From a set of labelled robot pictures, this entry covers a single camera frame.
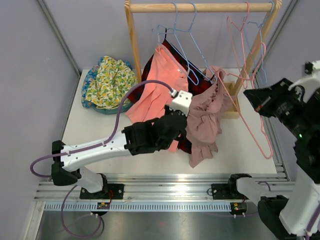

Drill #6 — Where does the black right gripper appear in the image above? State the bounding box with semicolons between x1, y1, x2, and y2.
244;76;315;137

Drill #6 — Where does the dusty pink ruffled garment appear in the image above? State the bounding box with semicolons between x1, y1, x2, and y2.
186;65;233;168

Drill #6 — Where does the pink hanger with ruffled garment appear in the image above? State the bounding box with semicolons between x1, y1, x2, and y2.
216;41;274;160

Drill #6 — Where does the red black plaid skirt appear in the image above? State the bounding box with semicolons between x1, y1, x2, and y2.
128;39;212;154

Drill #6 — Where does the lemon print skirt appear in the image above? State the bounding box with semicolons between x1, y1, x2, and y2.
84;55;138;110

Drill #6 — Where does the pink wire hanger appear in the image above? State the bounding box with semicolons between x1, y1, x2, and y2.
226;1;250;90

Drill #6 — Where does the blue hanger with plaid skirt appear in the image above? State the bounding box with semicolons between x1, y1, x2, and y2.
157;2;218;85

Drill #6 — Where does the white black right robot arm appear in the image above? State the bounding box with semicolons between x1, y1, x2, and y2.
226;78;320;240

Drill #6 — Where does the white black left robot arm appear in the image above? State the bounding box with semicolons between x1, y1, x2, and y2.
51;110;187;200

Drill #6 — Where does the salmon pink skirt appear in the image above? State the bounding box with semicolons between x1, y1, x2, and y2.
125;44;189;153

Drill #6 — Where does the blue hanger with pink skirt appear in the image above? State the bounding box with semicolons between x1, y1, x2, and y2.
151;2;199;86

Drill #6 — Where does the wooden clothes rack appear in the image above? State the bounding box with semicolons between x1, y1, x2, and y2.
124;0;282;123

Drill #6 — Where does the teal plastic bin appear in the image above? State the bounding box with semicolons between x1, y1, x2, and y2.
90;98;133;115

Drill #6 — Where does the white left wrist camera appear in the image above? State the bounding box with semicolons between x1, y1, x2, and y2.
164;89;193;117

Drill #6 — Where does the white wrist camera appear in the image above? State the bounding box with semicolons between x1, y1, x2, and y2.
164;89;193;117
288;60;320;99

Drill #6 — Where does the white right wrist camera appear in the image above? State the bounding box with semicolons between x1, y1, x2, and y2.
288;60;320;99

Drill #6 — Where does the aluminium mounting rail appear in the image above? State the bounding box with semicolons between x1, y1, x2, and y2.
33;172;295;202

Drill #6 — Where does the white slotted cable duct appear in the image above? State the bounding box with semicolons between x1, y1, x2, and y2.
44;201;231;212

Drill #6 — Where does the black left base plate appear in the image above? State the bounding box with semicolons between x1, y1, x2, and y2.
79;183;125;200

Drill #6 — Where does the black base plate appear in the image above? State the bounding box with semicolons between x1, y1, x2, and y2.
211;183;247;201
79;183;125;200

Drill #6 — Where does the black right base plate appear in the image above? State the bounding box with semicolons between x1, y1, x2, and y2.
211;183;247;201

